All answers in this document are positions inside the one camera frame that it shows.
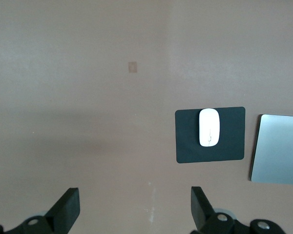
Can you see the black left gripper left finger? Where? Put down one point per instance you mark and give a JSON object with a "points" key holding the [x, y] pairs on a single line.
{"points": [[63, 214]]}

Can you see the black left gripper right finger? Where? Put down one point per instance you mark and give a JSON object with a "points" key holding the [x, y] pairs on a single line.
{"points": [[205, 219]]}

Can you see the white computer mouse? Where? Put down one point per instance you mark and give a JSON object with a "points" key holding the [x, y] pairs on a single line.
{"points": [[209, 124]]}

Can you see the black mouse pad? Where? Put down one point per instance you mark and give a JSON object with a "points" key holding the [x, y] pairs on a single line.
{"points": [[232, 136]]}

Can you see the silver laptop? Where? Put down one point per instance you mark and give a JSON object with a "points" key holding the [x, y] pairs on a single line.
{"points": [[276, 151]]}

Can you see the beige tape patch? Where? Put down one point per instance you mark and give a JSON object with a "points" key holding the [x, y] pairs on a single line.
{"points": [[132, 67]]}

